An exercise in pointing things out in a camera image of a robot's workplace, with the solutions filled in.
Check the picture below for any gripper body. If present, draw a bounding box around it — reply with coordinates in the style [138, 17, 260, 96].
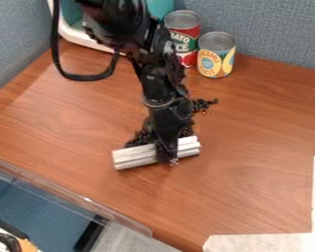
[141, 96, 198, 144]

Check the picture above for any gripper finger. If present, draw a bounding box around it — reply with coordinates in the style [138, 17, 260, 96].
[153, 135, 182, 166]

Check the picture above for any silver bar tool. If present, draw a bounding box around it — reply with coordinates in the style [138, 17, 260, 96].
[109, 135, 203, 171]

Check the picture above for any pile of black bits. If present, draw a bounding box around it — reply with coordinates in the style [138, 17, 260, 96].
[123, 96, 220, 150]

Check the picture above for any yellow can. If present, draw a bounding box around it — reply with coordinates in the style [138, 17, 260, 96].
[195, 31, 238, 80]

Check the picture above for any red can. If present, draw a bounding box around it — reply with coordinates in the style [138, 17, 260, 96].
[162, 9, 203, 69]

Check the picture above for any white and teal toy appliance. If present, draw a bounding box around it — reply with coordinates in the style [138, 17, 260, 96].
[46, 0, 176, 55]

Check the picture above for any black cable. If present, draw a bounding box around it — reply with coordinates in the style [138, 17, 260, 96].
[49, 0, 122, 82]

